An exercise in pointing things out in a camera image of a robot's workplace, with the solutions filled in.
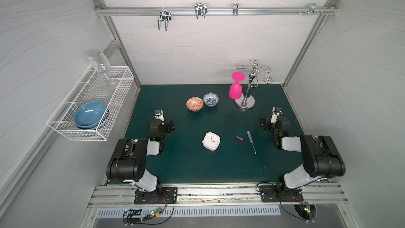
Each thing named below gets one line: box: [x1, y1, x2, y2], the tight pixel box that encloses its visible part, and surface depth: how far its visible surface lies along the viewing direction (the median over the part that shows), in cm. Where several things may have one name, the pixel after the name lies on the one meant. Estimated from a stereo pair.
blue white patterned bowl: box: [202, 91, 220, 108], surface depth 113 cm
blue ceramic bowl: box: [73, 100, 107, 129], surface depth 62 cm
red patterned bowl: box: [185, 96, 205, 112], surface depth 109 cm
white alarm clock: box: [201, 131, 221, 151], surface depth 90 cm
